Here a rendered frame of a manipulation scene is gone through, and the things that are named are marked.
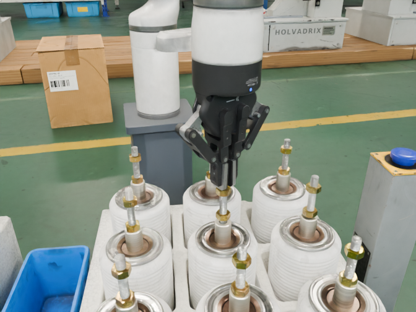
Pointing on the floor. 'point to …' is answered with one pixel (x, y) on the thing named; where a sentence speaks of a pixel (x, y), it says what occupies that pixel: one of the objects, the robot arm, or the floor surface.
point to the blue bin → (51, 280)
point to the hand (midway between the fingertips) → (223, 171)
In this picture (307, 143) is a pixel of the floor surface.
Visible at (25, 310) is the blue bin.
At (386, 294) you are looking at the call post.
